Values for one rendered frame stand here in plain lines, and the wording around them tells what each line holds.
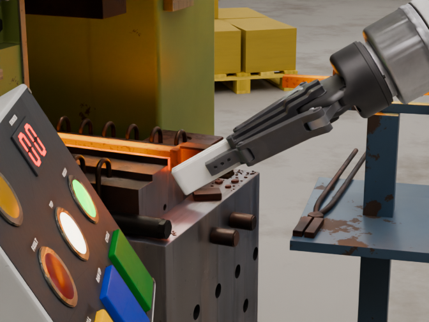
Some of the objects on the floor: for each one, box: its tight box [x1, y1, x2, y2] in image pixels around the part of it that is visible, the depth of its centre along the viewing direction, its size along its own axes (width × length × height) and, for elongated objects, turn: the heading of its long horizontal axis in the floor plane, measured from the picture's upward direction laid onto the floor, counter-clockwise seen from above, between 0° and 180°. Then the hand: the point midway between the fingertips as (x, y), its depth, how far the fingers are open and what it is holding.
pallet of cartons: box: [215, 0, 297, 94], centre depth 681 cm, size 129×99×72 cm
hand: (207, 166), depth 98 cm, fingers closed
